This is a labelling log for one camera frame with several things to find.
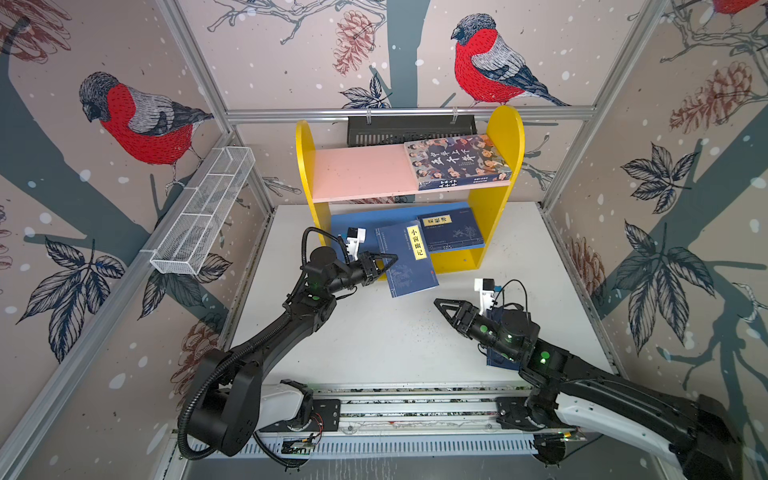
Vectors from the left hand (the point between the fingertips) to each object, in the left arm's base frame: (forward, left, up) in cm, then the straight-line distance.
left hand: (396, 262), depth 71 cm
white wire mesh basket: (+5, +51, +3) cm, 51 cm away
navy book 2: (0, -4, -4) cm, 6 cm away
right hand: (-10, -9, -7) cm, 15 cm away
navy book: (+19, -18, -11) cm, 28 cm away
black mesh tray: (+48, -1, +7) cm, 48 cm away
